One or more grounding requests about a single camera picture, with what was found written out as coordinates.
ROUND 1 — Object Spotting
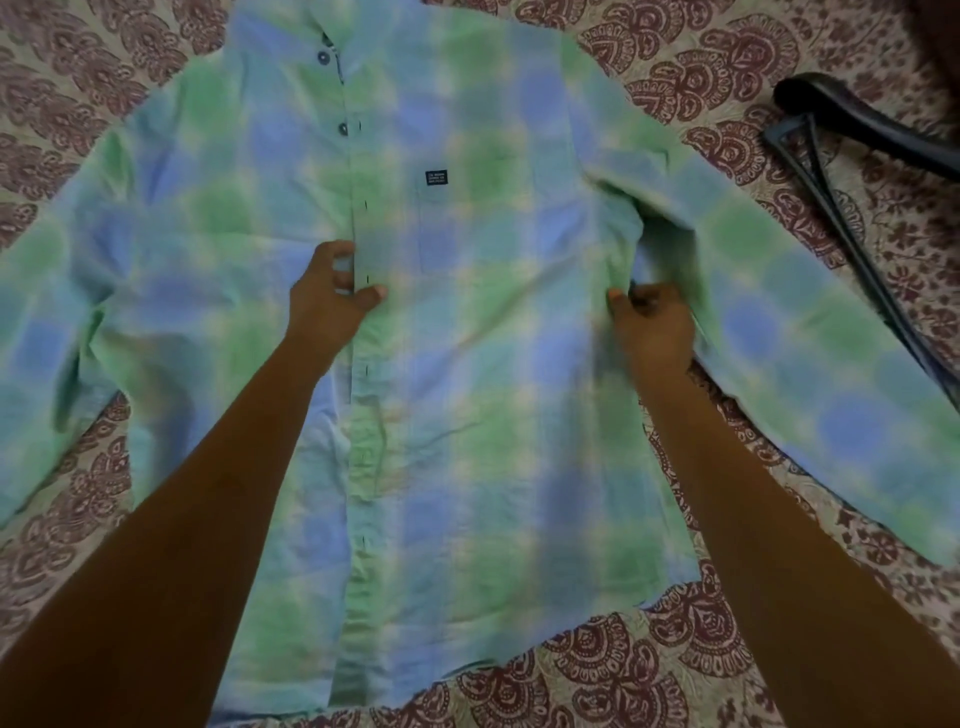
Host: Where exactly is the person's left hand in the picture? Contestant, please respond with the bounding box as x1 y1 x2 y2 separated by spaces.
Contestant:
286 240 389 354

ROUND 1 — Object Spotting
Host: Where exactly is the person's right forearm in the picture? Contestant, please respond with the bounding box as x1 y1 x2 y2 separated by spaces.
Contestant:
630 360 960 728

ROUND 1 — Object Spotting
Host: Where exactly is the black plastic clothes hanger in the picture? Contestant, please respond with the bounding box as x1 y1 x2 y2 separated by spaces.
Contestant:
763 73 960 414

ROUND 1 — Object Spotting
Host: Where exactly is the person's left forearm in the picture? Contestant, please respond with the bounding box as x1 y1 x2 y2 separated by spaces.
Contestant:
0 330 339 728

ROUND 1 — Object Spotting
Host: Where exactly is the green and blue checked shirt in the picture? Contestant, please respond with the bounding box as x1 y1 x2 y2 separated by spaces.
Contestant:
0 0 960 714

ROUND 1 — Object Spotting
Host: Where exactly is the person's right hand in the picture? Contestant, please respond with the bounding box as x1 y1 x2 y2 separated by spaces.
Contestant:
606 282 699 376

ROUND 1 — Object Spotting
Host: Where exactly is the maroon floral patterned bedsheet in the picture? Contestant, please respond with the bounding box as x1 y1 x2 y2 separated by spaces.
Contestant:
0 0 960 728

